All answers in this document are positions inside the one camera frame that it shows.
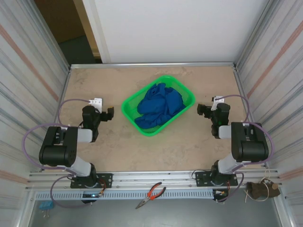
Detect white door frame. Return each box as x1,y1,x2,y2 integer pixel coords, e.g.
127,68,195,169
72,0,112,64

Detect brown cloth pouch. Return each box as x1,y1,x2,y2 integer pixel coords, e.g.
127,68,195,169
246,178,282,201

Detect black controller board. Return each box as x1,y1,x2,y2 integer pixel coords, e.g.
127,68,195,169
212,189,230,204
81,192,105,206

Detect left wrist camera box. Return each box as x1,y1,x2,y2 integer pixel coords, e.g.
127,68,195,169
89,97,103,114

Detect grey slotted cable duct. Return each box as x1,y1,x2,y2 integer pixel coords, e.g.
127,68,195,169
35,189,215,201

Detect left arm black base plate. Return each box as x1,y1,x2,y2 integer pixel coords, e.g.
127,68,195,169
70,173,113,189

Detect blue clip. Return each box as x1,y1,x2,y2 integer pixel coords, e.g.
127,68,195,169
39,201,54,217

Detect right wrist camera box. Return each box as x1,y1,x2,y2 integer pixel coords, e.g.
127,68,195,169
211,95,225,111

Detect orange-handled pliers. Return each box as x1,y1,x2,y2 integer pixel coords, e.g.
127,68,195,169
135,181,167,210

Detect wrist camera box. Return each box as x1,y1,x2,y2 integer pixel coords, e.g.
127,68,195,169
89,97,103,114
211,95,225,111

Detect blue t-shirt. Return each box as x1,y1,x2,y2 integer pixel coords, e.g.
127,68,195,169
134,82,187,130

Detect brown wooden door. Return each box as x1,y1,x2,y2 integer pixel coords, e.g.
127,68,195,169
34,0,86,44

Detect green plastic mesh basket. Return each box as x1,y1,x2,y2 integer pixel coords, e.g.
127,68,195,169
121,75,196,138

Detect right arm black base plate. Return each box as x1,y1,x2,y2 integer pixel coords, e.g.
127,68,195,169
195,170,238,187

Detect aluminium mounting rail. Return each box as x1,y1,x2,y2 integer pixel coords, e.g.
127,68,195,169
27,168,284,191

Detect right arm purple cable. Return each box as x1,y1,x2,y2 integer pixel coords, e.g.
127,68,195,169
216,94,275,203

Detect aluminium table edge frame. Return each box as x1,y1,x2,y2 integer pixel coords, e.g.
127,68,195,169
40,61,269,172

